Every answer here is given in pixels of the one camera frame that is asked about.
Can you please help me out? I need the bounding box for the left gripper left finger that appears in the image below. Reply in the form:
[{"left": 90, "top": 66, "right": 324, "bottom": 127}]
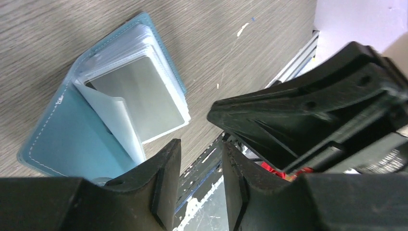
[{"left": 0, "top": 139, "right": 181, "bottom": 231}]

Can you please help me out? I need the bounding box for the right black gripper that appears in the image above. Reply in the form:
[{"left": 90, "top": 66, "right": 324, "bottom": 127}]
[{"left": 207, "top": 42, "right": 408, "bottom": 174}]

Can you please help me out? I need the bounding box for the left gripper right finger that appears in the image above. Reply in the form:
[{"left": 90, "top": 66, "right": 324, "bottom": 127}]
[{"left": 222, "top": 142, "right": 408, "bottom": 231}]

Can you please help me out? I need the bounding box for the grey credit card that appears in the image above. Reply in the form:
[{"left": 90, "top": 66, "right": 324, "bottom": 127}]
[{"left": 86, "top": 56, "right": 186, "bottom": 143}]

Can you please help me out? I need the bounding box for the red cloth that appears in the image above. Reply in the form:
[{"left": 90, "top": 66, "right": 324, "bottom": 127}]
[{"left": 260, "top": 162, "right": 315, "bottom": 181}]

